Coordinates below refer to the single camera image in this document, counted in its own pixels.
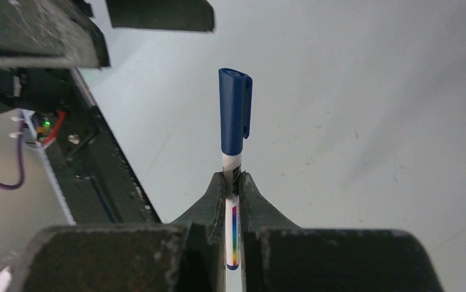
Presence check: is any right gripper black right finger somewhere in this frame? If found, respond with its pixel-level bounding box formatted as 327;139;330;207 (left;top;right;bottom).
239;173;443;291

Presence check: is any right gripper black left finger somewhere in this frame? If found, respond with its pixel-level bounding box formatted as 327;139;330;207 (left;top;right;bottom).
8;172;226;291

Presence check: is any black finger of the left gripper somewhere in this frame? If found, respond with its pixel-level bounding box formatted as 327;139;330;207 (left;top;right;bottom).
0;0;110;69
106;0;215;32

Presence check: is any blue marker cap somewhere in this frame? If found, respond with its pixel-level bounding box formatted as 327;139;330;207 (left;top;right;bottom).
218;68;253;156

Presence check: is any white whiteboard marker pen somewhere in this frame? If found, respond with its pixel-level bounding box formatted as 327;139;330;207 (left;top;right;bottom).
222;154;242;271

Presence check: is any left controller board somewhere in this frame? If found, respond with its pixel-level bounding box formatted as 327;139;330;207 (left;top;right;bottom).
21;110;66;150

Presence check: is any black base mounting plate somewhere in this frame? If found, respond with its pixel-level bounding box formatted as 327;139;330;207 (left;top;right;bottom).
31;69;161;224

